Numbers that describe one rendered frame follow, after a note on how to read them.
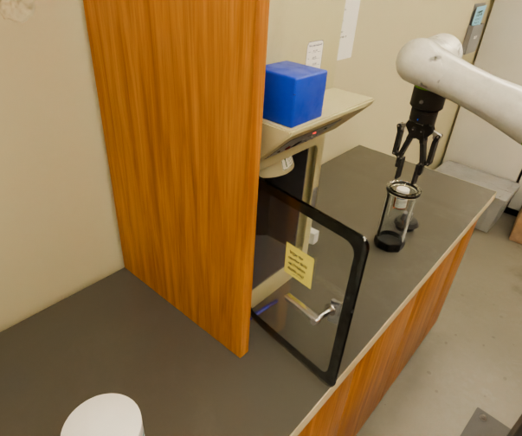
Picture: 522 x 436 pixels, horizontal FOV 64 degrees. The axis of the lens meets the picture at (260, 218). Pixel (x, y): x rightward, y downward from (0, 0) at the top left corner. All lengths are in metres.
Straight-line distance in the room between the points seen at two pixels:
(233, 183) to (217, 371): 0.47
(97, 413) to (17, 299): 0.51
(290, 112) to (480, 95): 0.48
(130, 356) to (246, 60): 0.74
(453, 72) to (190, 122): 0.62
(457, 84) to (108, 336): 1.04
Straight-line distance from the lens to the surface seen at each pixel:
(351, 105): 0.94
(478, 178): 3.81
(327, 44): 1.01
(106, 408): 0.85
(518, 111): 1.06
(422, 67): 1.11
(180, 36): 0.80
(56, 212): 1.18
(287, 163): 1.04
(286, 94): 0.76
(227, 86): 0.73
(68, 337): 1.18
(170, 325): 1.15
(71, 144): 1.13
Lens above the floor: 1.78
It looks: 33 degrees down
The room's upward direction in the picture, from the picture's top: 4 degrees clockwise
